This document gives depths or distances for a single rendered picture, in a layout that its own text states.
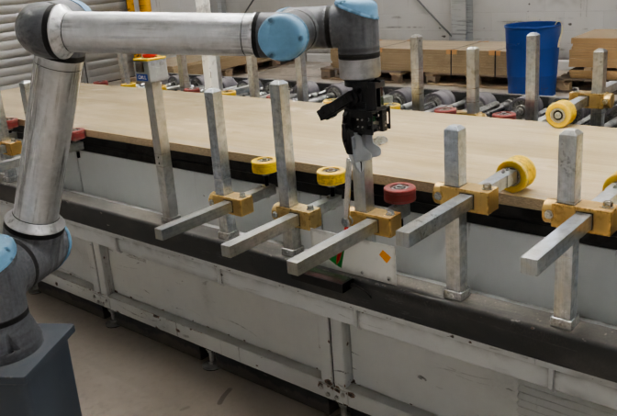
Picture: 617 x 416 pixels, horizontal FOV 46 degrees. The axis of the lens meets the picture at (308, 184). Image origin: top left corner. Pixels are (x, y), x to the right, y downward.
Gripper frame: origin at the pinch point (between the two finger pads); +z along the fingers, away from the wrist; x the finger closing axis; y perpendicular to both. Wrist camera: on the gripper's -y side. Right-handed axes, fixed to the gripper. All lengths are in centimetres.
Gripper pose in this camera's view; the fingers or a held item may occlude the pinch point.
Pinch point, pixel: (357, 165)
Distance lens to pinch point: 166.0
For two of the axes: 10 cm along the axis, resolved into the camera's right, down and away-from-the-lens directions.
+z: 0.7, 9.5, 2.9
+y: 7.7, 1.4, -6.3
